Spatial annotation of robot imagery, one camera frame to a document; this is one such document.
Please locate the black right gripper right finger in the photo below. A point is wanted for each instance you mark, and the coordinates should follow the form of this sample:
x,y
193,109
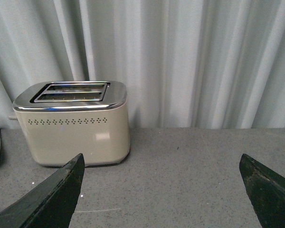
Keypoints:
x,y
266,191

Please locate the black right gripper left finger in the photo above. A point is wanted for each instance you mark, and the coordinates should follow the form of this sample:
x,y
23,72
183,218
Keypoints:
x,y
52,203

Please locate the cream two-slot toaster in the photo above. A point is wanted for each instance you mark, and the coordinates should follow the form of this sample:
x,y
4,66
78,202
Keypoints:
x,y
64,118

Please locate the grey pleated curtain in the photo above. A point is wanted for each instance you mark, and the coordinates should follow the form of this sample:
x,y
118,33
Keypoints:
x,y
186,63

